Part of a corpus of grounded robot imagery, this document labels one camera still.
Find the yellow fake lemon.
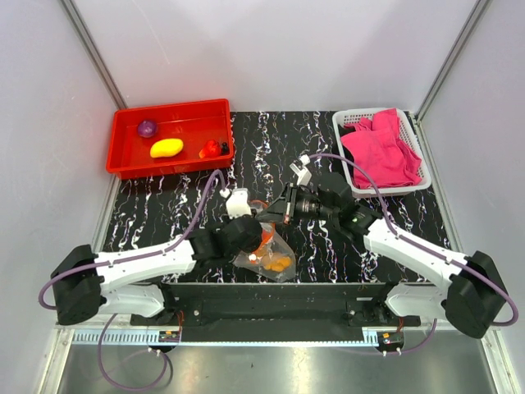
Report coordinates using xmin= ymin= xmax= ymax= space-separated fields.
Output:
xmin=149 ymin=138 xmax=184 ymax=158

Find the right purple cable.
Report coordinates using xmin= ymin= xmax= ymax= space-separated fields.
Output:
xmin=305 ymin=153 xmax=520 ymax=355

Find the pink fake fruit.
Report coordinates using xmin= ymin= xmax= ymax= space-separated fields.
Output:
xmin=137 ymin=120 xmax=158 ymax=138

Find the peach fake fruit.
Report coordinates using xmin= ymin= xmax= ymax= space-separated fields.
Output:
xmin=262 ymin=227 xmax=275 ymax=245

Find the white plastic basket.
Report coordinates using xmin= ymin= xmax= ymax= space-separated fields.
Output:
xmin=332 ymin=108 xmax=431 ymax=196

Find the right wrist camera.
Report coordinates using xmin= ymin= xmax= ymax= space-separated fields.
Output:
xmin=290 ymin=154 xmax=312 ymax=186

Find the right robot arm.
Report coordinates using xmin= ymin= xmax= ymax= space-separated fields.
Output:
xmin=256 ymin=173 xmax=508 ymax=339

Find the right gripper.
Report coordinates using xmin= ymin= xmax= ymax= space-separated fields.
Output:
xmin=258 ymin=182 xmax=338 ymax=227

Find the red fake fruit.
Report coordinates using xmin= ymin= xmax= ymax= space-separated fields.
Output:
xmin=199 ymin=140 xmax=221 ymax=159

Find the clear zip top bag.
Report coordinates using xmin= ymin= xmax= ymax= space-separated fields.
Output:
xmin=233 ymin=200 xmax=296 ymax=282

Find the red plastic bin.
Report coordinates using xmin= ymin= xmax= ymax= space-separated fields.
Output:
xmin=106 ymin=98 xmax=235 ymax=180

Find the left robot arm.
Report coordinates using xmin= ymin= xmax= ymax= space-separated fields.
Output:
xmin=45 ymin=215 xmax=263 ymax=326

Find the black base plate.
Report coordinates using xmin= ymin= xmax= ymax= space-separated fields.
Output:
xmin=130 ymin=283 xmax=421 ymax=345

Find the orange fake fruit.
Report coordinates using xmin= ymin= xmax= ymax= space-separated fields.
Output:
xmin=261 ymin=254 xmax=292 ymax=273

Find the pink cloth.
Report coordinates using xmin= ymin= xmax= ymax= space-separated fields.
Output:
xmin=341 ymin=108 xmax=422 ymax=189

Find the black marble mat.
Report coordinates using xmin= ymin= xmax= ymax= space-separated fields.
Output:
xmin=101 ymin=111 xmax=454 ymax=287

